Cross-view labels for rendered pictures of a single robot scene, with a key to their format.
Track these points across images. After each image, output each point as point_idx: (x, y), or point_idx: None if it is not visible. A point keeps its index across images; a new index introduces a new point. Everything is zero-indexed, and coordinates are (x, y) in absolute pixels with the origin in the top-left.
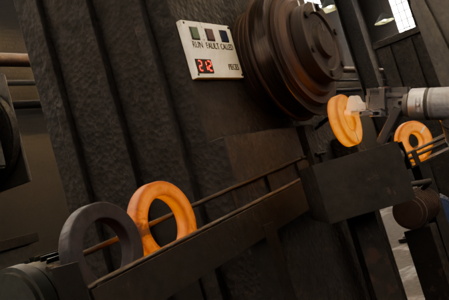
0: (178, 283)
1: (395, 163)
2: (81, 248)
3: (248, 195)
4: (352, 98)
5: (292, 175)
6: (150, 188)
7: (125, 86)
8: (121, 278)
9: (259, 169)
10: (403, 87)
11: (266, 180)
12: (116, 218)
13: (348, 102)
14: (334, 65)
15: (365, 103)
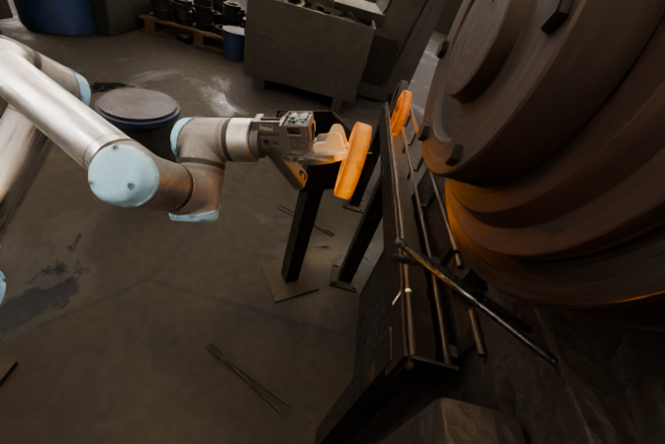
0: (380, 131)
1: None
2: (395, 91)
3: (426, 177)
4: (335, 127)
5: (443, 242)
6: (403, 91)
7: None
8: (384, 108)
9: (440, 179)
10: (261, 114)
11: (434, 196)
12: (398, 91)
13: (342, 133)
14: (457, 135)
15: (318, 134)
